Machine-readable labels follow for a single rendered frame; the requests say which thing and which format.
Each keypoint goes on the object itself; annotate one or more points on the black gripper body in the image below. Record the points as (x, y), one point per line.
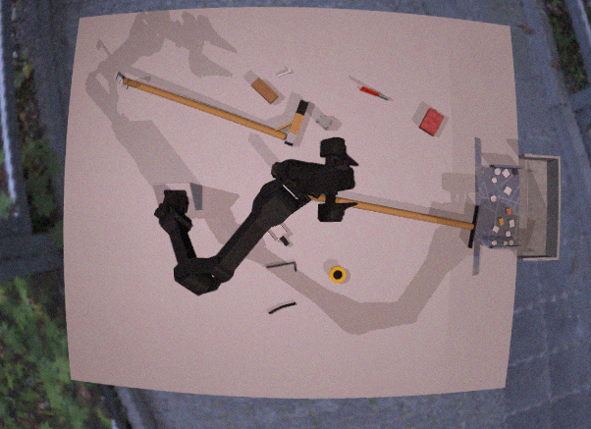
(330, 211)

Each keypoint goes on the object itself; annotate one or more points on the red square tile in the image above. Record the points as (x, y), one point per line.
(431, 122)

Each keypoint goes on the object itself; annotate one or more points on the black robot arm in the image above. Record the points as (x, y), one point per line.
(270, 208)

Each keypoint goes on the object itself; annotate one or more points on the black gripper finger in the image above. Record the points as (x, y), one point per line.
(351, 162)
(348, 205)

